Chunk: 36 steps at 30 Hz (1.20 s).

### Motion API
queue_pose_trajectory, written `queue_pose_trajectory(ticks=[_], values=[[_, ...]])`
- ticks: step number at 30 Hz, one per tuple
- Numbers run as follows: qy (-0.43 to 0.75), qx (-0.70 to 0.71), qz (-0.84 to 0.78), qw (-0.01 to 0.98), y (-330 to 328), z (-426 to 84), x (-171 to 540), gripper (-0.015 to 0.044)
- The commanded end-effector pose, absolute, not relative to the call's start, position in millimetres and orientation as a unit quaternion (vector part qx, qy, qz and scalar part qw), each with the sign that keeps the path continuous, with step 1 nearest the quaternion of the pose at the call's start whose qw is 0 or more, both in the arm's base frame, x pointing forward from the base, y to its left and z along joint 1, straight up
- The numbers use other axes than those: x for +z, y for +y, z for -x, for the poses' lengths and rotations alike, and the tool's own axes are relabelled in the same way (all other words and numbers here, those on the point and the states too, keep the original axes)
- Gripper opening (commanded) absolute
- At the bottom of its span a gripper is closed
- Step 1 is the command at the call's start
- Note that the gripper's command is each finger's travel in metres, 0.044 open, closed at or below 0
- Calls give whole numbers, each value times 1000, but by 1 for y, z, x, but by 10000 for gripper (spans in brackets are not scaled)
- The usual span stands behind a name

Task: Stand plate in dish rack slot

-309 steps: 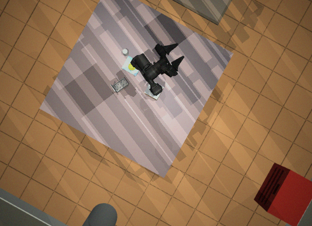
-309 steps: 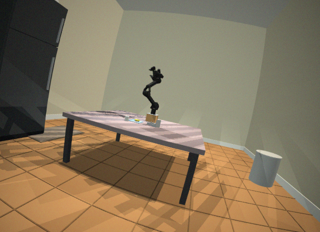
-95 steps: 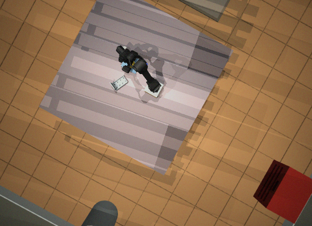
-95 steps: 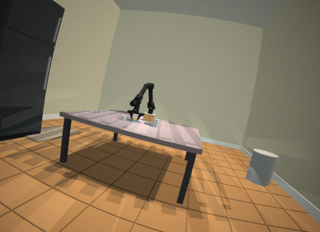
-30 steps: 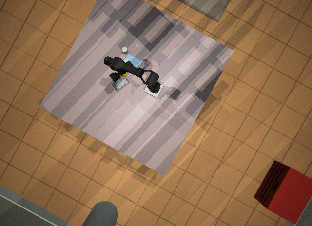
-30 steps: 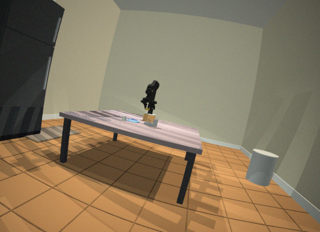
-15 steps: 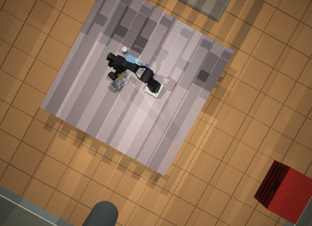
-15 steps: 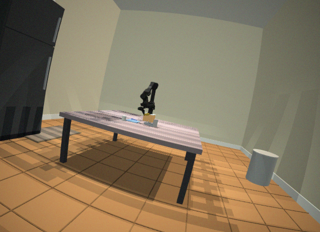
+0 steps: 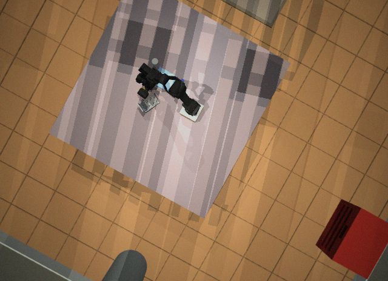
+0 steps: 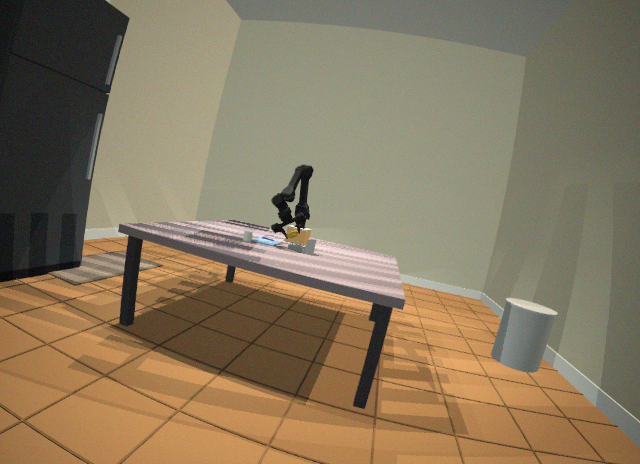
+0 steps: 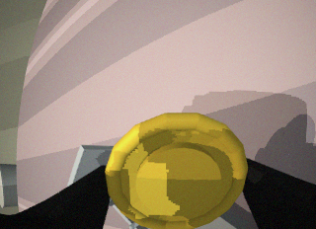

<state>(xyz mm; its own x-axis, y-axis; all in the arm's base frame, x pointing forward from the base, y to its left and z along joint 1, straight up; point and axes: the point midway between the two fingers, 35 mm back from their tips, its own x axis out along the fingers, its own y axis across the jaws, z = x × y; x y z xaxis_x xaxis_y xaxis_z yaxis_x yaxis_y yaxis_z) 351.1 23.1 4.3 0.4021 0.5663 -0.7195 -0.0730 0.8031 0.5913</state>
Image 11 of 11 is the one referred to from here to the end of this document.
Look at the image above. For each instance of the yellow round plate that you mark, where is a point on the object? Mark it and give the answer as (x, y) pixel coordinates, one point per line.
(176, 171)

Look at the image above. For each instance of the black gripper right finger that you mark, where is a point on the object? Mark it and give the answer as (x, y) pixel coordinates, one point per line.
(278, 200)

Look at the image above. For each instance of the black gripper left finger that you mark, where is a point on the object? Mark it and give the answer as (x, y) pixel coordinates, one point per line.
(82, 205)

